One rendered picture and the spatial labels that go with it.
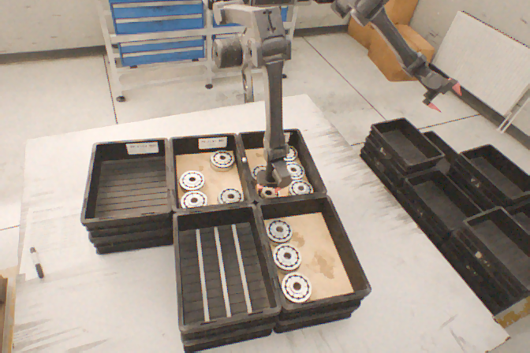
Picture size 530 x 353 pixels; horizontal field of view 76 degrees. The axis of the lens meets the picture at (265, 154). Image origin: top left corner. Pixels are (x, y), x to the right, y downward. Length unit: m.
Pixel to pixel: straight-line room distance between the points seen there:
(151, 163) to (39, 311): 0.65
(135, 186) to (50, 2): 2.69
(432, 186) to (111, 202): 1.91
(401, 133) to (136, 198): 1.83
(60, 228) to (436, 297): 1.51
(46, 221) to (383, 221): 1.44
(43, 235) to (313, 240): 1.05
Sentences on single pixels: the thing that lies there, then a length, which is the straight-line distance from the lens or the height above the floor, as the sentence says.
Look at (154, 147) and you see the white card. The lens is 1.54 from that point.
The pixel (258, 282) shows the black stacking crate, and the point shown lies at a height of 0.83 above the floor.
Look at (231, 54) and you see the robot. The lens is 2.15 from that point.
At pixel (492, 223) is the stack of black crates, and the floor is 0.49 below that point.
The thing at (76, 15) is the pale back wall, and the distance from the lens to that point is 3.94.
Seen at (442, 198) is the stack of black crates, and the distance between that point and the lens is 2.43.
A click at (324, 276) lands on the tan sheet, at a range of 1.29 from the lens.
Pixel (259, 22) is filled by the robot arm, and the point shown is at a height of 1.55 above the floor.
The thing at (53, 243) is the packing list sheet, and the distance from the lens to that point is 1.57.
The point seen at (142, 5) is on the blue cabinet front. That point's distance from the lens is 2.99.
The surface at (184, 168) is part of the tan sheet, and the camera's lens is 1.52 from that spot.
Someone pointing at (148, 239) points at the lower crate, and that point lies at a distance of 1.41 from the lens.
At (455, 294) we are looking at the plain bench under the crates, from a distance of 1.64.
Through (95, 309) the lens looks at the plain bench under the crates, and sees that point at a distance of 1.39.
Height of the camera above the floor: 1.94
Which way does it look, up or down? 44 degrees down
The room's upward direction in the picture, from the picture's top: 9 degrees clockwise
